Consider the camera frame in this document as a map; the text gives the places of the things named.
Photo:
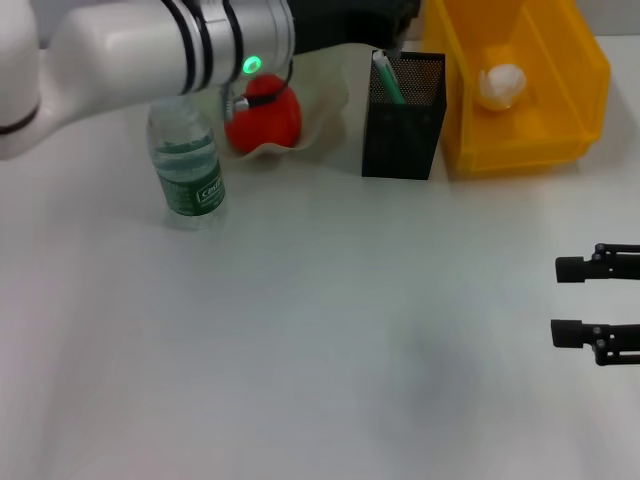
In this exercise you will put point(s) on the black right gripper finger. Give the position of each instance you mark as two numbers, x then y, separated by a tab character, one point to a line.
567	332
570	270

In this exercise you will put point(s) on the white paper ball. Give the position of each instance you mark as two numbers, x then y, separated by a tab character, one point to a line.
502	85

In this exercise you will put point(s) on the mint green pen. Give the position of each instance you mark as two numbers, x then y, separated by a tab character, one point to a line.
390	80

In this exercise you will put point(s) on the clear green-label water bottle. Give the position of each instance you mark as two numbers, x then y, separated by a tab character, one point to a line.
192	170

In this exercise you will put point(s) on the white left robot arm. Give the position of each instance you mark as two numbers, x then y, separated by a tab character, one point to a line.
125	55

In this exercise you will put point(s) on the black mesh pen holder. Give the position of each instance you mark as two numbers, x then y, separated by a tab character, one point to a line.
402	145

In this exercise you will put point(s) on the translucent wavy fruit bowl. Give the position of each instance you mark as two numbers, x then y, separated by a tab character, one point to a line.
325	85

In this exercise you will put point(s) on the red-orange toy fruit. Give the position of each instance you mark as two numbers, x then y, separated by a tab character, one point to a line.
270	125

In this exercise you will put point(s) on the yellow plastic storage bin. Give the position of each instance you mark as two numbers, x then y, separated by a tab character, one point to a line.
550	135

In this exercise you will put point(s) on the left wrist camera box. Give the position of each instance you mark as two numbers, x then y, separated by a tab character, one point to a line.
350	20

